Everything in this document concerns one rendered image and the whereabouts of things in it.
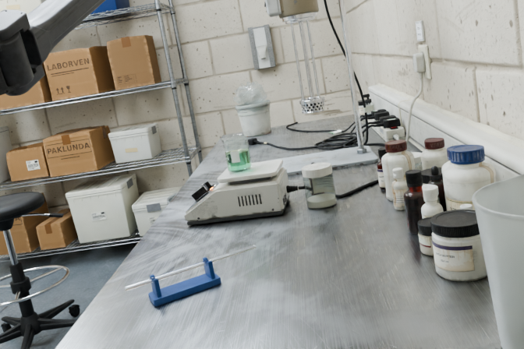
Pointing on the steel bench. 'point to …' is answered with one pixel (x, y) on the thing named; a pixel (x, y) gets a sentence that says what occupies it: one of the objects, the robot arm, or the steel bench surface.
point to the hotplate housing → (242, 200)
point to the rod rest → (159, 297)
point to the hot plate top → (270, 168)
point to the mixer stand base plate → (345, 157)
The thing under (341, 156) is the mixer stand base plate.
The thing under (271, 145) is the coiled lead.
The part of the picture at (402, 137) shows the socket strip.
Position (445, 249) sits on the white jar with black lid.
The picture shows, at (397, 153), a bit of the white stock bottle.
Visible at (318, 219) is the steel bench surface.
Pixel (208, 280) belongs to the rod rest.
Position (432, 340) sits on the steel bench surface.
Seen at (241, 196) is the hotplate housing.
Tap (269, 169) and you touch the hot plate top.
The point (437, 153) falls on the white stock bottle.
